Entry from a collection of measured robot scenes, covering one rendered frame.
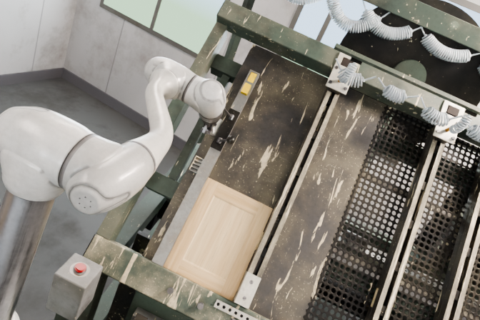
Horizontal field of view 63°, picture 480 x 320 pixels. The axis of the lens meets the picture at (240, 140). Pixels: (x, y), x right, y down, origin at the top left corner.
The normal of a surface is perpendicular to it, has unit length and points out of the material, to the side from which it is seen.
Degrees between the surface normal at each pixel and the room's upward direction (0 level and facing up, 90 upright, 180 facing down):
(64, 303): 90
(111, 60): 90
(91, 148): 21
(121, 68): 90
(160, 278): 50
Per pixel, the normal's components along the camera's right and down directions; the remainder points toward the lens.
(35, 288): 0.37, -0.84
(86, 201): -0.15, 0.46
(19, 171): -0.22, 0.27
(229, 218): 0.07, -0.27
